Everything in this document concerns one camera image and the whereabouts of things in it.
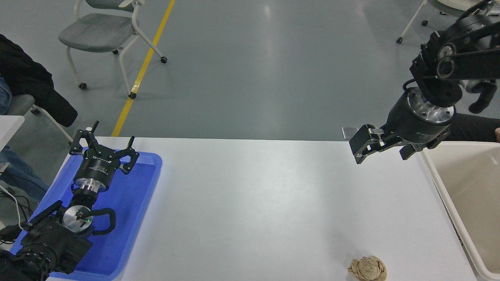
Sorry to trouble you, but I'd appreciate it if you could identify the blue plastic tray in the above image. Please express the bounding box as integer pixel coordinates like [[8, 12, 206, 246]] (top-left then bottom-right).
[[10, 148, 163, 281]]

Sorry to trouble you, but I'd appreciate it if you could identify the grey seat chair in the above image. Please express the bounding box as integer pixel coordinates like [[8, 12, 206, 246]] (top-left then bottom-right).
[[5, 94, 75, 144]]

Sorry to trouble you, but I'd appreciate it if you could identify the person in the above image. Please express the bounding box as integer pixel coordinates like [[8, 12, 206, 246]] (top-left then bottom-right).
[[445, 113, 500, 142], [467, 80, 498, 115], [0, 34, 79, 202]]

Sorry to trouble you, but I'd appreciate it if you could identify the grey wheeled chair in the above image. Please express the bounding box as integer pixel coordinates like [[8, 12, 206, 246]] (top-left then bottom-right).
[[58, 0, 168, 100]]

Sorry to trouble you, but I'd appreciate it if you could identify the tan paper ball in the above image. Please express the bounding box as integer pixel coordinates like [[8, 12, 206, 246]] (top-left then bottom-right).
[[348, 256, 388, 281]]

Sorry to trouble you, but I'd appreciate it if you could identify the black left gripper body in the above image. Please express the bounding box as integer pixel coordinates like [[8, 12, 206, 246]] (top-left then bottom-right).
[[75, 148, 122, 185]]

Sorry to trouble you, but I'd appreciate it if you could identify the white cable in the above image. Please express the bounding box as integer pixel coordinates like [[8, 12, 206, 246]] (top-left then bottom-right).
[[0, 185, 25, 230]]

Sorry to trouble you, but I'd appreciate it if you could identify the white-framed wheeled chair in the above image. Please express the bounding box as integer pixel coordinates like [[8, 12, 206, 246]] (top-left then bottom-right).
[[396, 0, 487, 44]]

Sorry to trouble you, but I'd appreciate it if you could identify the small white table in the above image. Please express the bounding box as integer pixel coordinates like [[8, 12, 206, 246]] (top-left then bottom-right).
[[0, 116, 25, 151]]

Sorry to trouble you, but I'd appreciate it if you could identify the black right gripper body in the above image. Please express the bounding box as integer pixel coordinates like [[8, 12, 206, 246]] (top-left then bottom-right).
[[381, 93, 450, 146]]

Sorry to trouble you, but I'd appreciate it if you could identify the black cable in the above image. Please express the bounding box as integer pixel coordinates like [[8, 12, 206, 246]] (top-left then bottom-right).
[[0, 187, 36, 244]]

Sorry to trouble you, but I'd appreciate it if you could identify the large pale bin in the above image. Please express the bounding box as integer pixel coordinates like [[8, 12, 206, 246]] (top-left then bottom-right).
[[421, 140, 500, 281]]

